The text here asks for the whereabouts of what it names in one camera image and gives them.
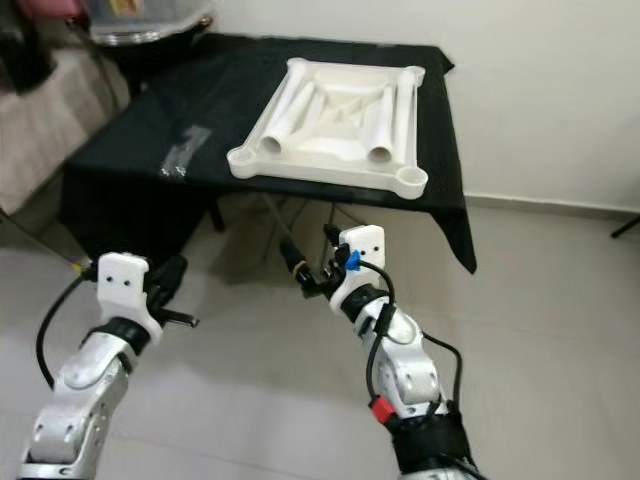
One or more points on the white plastic children table top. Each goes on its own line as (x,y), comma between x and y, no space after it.
(335,135)

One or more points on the beige tablecloth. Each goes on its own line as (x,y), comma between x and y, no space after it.
(50,140)

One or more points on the black wok pan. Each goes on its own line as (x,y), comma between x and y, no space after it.
(30,60)

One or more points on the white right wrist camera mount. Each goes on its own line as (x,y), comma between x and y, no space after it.
(363,245)

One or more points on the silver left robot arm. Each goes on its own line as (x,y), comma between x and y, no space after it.
(80,390)

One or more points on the pink plastic container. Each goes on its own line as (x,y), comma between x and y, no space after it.
(50,8)

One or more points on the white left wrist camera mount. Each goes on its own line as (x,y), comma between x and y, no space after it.
(122,285)

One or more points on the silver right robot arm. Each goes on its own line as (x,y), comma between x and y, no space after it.
(405,370)

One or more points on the black tripod leg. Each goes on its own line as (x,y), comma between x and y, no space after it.
(628,226)

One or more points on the black tablecloth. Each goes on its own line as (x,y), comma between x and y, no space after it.
(120,200)

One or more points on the clear plastic bag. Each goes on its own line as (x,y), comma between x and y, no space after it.
(188,150)

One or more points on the metal folding table frame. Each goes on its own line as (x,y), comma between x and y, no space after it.
(220,215)

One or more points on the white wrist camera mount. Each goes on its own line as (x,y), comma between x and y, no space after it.
(363,245)
(122,285)

